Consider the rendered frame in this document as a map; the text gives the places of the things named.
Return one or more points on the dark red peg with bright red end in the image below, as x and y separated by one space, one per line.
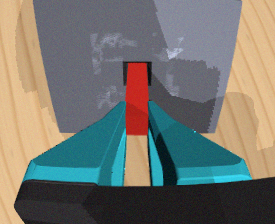
136 100

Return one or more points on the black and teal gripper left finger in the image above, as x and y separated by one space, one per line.
89 155

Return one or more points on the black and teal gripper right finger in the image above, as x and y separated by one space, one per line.
186 156

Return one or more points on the grey sloped panel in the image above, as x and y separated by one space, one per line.
188 46

